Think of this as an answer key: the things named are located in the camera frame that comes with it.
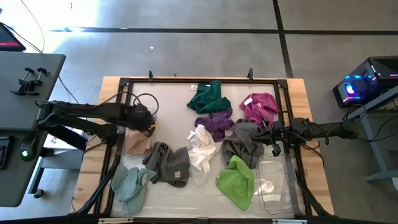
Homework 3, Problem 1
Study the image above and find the black C-clamp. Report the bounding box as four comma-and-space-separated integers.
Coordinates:
23, 67, 49, 96
9, 67, 35, 96

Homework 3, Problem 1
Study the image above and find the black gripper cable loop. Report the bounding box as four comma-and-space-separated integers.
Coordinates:
132, 92, 160, 116

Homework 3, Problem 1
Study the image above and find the black monitor with red bar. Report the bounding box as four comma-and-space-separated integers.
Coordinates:
0, 22, 27, 52

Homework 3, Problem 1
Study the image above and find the silver bracket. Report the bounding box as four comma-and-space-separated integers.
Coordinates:
98, 217, 135, 224
272, 218, 308, 224

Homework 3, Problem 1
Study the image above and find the thin light cable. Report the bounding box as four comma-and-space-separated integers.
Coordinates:
20, 0, 46, 53

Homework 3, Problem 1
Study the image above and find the grey metal desk stand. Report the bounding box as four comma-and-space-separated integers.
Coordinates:
344, 83, 398, 185

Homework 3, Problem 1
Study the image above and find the black metal table frame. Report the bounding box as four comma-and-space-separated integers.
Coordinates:
74, 77, 333, 218

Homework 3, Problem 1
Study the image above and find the magenta towel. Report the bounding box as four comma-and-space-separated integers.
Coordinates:
239, 92, 280, 128

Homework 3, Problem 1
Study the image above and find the purple towel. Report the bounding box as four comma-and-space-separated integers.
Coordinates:
194, 108, 236, 143

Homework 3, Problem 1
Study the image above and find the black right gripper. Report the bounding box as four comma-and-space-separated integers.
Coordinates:
252, 116, 292, 157

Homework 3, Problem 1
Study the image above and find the lime green towel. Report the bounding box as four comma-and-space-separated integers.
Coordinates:
215, 154, 256, 212

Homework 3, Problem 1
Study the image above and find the dark grey towel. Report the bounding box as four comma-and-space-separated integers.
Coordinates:
220, 118, 265, 170

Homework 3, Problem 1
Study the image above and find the grey side desk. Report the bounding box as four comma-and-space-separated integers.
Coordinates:
0, 51, 67, 208

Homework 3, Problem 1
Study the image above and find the black keyboard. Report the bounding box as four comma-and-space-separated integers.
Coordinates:
0, 135, 14, 170

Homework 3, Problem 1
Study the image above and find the grey towel with tag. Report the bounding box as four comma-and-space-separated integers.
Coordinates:
142, 141, 191, 189

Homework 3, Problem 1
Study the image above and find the peach towel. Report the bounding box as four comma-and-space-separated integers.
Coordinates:
124, 127, 153, 156

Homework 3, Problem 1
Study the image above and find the white paper sheet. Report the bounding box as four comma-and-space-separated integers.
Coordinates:
43, 124, 90, 151

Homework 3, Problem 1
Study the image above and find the black desk cable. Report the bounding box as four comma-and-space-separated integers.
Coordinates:
57, 74, 80, 104

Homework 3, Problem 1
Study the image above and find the black computer mouse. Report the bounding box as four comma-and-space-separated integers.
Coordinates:
19, 133, 39, 162

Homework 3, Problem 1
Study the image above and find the sage green towel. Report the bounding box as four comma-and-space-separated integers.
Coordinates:
111, 164, 158, 217

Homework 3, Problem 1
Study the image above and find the dark green towel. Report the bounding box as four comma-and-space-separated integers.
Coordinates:
186, 80, 233, 114

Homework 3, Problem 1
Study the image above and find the white towel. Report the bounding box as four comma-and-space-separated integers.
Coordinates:
186, 124, 223, 187

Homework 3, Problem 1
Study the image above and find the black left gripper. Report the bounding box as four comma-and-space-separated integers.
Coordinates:
124, 104, 157, 138

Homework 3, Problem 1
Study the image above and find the computer tower with coloured lights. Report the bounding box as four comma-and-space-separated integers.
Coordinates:
332, 55, 398, 108

